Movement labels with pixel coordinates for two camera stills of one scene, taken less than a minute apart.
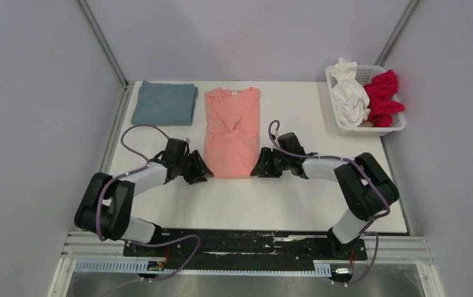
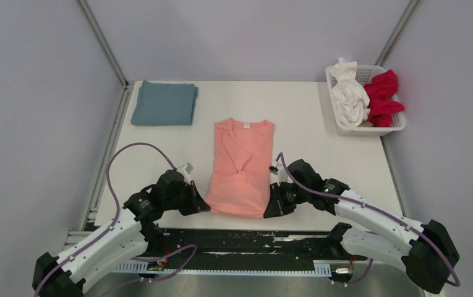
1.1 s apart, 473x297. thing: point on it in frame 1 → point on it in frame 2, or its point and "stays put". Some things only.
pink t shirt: [232, 131] → [242, 169]
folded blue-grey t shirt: [162, 104] stays put
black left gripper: [201, 170] → [196, 203]
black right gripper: [263, 168] → [274, 209]
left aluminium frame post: [86, 10] stays put
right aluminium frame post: [396, 33] stays put
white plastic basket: [365, 75] stays put
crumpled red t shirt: [381, 91] stays put
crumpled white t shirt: [350, 94] stays put
